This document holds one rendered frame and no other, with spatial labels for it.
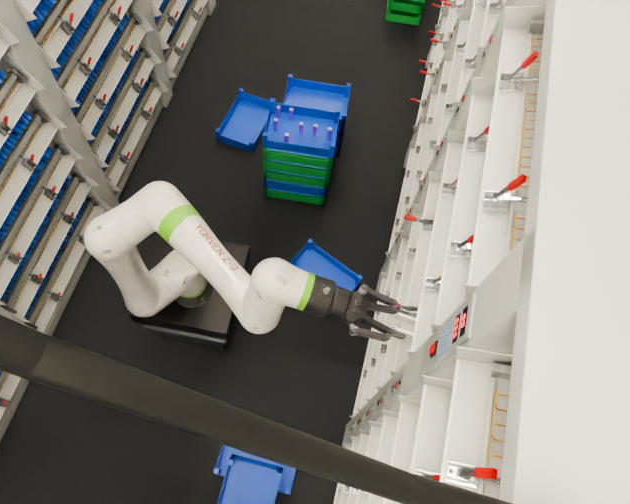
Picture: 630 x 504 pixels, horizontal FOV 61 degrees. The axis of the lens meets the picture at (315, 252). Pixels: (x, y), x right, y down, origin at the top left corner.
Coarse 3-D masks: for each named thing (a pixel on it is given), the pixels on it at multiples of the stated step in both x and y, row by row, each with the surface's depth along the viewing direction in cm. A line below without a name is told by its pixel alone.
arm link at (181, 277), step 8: (168, 256) 181; (176, 256) 180; (160, 264) 180; (168, 264) 179; (176, 264) 179; (184, 264) 179; (160, 272) 177; (168, 272) 177; (176, 272) 178; (184, 272) 178; (192, 272) 179; (168, 280) 176; (176, 280) 177; (184, 280) 179; (192, 280) 180; (200, 280) 185; (176, 288) 178; (184, 288) 180; (192, 288) 186; (200, 288) 189; (176, 296) 180; (184, 296) 192; (192, 296) 192
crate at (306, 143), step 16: (272, 112) 232; (288, 112) 233; (304, 112) 232; (320, 112) 231; (336, 112) 227; (272, 128) 230; (288, 128) 230; (304, 128) 231; (320, 128) 232; (336, 128) 232; (272, 144) 223; (288, 144) 222; (304, 144) 227; (320, 144) 228
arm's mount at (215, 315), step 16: (160, 240) 210; (160, 256) 207; (240, 256) 209; (176, 304) 199; (208, 304) 199; (224, 304) 200; (144, 320) 199; (160, 320) 196; (176, 320) 196; (192, 320) 196; (208, 320) 197; (224, 320) 197; (224, 336) 198
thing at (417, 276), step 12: (432, 180) 160; (432, 192) 159; (432, 204) 157; (432, 216) 155; (420, 228) 154; (420, 240) 152; (420, 252) 150; (420, 264) 148; (420, 276) 146; (420, 288) 145; (408, 300) 144; (408, 324) 141; (408, 348) 138; (396, 360) 137
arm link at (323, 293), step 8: (320, 280) 126; (328, 280) 127; (312, 288) 124; (320, 288) 124; (328, 288) 123; (312, 296) 124; (320, 296) 124; (328, 296) 124; (312, 304) 124; (320, 304) 124; (328, 304) 124; (312, 312) 126; (320, 312) 125
